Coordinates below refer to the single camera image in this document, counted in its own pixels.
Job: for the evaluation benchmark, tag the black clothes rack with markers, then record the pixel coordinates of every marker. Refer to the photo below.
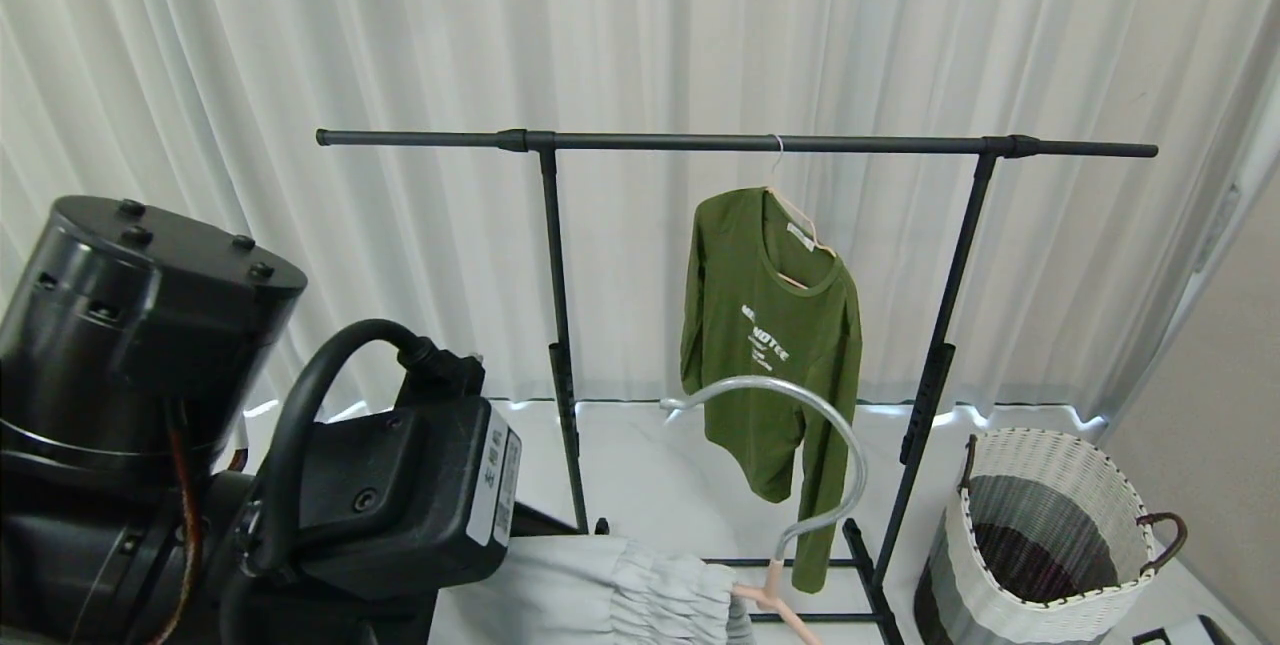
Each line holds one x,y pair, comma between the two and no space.
700,141

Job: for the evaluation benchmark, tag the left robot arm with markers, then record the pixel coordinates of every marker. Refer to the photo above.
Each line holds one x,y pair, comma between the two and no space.
130,325

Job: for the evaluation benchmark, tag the pink clothes hanger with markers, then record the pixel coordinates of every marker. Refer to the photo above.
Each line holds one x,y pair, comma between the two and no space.
852,465
806,233

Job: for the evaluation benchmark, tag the green long-sleeved shirt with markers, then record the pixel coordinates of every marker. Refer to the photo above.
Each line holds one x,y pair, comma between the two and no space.
760,395

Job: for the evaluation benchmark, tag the pale grey shorts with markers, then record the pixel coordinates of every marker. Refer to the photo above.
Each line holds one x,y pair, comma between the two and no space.
590,595

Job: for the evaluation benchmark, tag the white curtain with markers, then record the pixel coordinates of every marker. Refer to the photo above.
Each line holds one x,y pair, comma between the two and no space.
300,45

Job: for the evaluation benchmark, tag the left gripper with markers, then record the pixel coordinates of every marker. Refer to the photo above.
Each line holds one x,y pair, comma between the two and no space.
420,495

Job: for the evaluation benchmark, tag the white laundry basket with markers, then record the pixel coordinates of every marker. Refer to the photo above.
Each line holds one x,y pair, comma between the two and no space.
1040,580

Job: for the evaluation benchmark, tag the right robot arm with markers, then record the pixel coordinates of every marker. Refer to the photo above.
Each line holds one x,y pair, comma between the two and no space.
1185,631

